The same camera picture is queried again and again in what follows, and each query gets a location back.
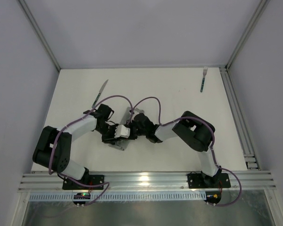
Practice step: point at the right black connector board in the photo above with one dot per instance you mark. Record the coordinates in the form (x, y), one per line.
(213, 197)

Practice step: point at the left controller board with led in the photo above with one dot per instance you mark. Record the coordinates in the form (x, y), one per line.
(80, 199)

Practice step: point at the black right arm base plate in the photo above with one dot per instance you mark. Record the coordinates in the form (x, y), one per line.
(197, 180)

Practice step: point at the aluminium right side rail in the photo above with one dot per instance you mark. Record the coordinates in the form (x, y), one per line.
(247, 145)

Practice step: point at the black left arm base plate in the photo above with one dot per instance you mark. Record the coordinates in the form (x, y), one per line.
(88, 182)

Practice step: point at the green handled knife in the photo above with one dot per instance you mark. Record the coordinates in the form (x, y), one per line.
(99, 93)

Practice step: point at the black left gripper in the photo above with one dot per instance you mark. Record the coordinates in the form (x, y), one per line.
(110, 137)

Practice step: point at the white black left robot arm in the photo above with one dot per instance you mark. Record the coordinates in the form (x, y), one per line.
(54, 145)

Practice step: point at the aluminium front rail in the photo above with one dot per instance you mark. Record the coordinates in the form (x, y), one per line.
(40, 181)

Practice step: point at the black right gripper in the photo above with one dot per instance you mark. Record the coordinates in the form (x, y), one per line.
(134, 121)

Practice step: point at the aluminium corner post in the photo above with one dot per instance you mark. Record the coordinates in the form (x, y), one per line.
(255, 17)
(38, 32)

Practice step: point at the aluminium left corner post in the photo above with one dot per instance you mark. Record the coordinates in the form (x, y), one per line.
(38, 32)

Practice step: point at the green handled fork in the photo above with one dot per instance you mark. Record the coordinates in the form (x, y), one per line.
(204, 73)

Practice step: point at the aluminium right corner post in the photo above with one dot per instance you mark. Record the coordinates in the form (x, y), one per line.
(255, 17)

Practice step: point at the aluminium rail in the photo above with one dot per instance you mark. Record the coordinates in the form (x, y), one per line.
(247, 145)
(40, 181)

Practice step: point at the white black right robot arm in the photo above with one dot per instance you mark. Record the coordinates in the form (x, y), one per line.
(191, 129)

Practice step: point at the slotted grey cable duct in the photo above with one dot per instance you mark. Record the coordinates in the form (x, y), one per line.
(122, 196)

